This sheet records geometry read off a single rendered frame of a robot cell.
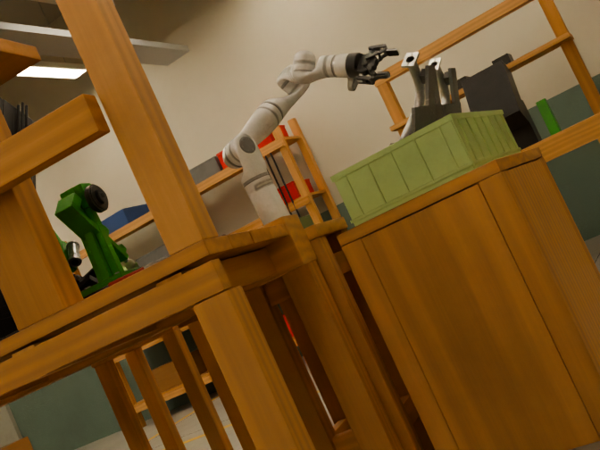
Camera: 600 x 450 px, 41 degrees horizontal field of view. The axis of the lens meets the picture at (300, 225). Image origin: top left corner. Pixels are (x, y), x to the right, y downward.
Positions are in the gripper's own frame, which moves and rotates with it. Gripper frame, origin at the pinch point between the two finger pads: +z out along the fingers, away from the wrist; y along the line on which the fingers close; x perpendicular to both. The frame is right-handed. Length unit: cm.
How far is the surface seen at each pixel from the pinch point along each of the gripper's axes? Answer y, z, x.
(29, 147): -85, -39, -62
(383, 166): -30.3, 2.9, 11.4
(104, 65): -65, -25, -67
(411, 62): -2.8, 7.8, -2.6
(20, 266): -105, -46, -43
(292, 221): -54, -17, 8
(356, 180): -34.0, -5.5, 13.8
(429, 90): -5.2, 11.6, 6.6
